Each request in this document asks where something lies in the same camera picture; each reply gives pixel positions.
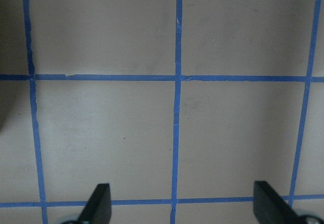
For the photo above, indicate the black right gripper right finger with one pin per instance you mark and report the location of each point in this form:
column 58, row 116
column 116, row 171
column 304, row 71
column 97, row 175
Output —
column 269, row 207

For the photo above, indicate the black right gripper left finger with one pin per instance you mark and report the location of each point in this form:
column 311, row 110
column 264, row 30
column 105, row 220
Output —
column 98, row 208

